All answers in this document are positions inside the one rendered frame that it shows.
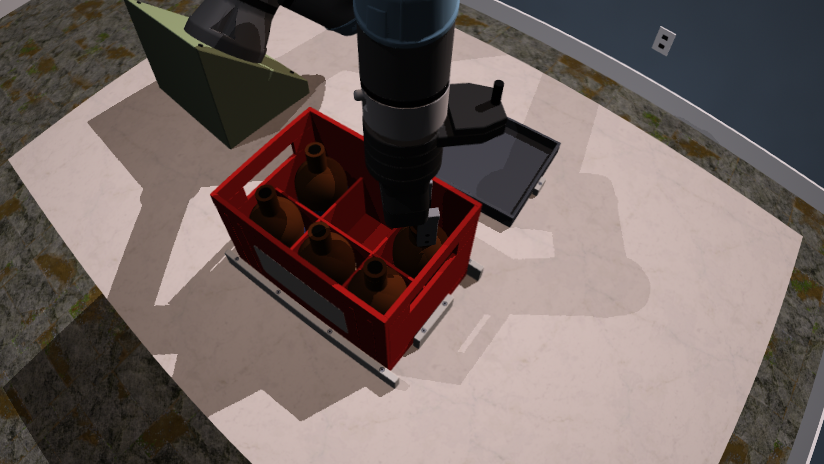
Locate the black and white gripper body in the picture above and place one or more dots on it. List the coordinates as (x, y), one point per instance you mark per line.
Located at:
(403, 155)

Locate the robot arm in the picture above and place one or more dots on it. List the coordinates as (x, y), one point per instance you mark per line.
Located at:
(404, 46)

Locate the brown bottle with red label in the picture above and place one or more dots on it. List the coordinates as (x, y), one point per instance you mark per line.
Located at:
(407, 256)

